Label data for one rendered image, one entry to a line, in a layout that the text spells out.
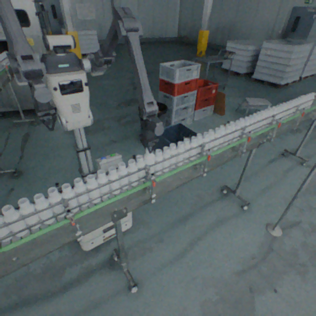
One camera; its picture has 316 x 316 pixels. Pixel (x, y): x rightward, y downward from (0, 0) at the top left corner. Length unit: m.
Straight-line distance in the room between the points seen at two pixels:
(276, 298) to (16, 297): 2.06
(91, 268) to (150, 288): 0.55
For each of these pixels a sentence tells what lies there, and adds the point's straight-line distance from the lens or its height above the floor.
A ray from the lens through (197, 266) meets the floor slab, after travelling 2.07.
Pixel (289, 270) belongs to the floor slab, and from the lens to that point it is 2.38.
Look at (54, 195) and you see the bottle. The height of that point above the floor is 1.15.
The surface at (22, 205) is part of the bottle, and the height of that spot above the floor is 1.16.
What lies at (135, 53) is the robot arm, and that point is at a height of 1.67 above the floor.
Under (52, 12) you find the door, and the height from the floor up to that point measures 1.49.
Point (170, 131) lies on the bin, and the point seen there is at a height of 0.89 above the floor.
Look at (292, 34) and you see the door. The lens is 11.74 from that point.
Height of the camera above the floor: 1.84
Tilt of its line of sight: 37 degrees down
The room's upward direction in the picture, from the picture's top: 3 degrees clockwise
